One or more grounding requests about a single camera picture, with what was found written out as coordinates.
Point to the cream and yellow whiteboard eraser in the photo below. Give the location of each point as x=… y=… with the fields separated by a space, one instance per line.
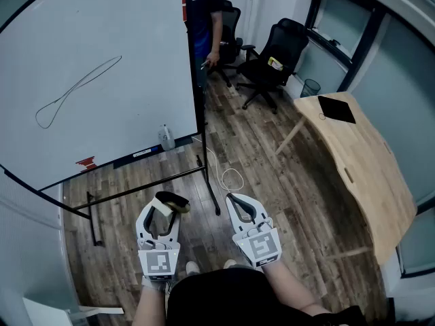
x=170 y=205

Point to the white whiteboard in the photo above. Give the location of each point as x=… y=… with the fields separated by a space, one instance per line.
x=102 y=29

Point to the pale wrist band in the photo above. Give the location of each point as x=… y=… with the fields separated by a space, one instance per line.
x=153 y=284

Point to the black flat pad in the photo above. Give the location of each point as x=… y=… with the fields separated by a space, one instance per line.
x=336 y=109

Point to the dark mesh wastebasket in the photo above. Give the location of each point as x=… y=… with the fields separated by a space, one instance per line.
x=311 y=88

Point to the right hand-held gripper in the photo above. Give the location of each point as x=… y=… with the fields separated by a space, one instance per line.
x=261 y=246

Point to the clear spray bottle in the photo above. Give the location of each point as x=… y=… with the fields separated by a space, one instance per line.
x=166 y=139

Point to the light wooden table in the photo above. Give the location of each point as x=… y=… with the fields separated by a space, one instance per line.
x=367 y=182

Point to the person's right white shoe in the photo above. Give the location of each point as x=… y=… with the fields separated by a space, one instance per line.
x=230 y=263

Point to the person's right forearm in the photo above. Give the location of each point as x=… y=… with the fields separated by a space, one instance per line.
x=289 y=284

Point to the person's black shirt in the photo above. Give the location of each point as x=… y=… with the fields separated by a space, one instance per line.
x=231 y=301

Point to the person's left white shoe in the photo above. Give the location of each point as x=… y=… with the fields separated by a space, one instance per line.
x=192 y=267

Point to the black framed window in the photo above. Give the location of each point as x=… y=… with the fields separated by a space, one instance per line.
x=343 y=19

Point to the person's white shoe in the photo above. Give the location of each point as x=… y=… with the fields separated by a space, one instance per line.
x=230 y=263
x=192 y=267

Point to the person's left forearm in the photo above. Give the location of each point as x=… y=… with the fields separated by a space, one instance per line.
x=149 y=307

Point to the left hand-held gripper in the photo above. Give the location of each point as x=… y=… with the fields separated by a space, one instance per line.
x=158 y=261

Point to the black mesh office chair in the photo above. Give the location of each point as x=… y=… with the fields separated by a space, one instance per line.
x=231 y=29
x=282 y=46

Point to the white desk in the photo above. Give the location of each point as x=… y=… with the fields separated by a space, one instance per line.
x=44 y=312

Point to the yellow packet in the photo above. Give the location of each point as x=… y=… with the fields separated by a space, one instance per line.
x=275 y=63

